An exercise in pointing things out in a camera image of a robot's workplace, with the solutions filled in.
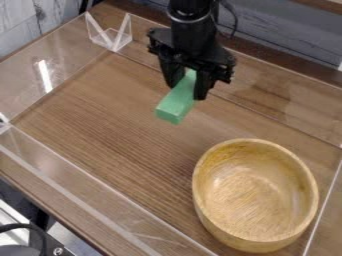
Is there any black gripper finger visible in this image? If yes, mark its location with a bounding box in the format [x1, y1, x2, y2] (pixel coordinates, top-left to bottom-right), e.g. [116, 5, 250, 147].
[159, 56, 186, 88]
[194, 70, 216, 100]

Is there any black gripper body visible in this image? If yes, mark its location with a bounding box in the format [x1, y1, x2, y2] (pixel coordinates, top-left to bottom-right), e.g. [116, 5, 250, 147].
[147, 8, 236, 83]

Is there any green rectangular block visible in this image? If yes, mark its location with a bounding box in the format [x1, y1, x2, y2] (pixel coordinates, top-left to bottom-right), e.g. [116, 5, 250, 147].
[155, 70, 196, 125]

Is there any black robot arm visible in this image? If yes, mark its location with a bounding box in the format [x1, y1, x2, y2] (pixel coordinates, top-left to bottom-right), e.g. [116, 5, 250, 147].
[147, 0, 236, 101]

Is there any brown wooden bowl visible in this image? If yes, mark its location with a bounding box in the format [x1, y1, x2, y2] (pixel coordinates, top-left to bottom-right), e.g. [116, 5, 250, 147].
[192, 138, 319, 253]

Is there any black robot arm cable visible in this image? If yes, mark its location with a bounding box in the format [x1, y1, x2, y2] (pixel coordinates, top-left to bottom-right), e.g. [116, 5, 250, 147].
[218, 0, 239, 38]

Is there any clear acrylic corner bracket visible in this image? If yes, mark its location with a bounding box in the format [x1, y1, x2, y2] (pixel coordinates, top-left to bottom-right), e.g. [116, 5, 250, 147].
[84, 13, 132, 53]

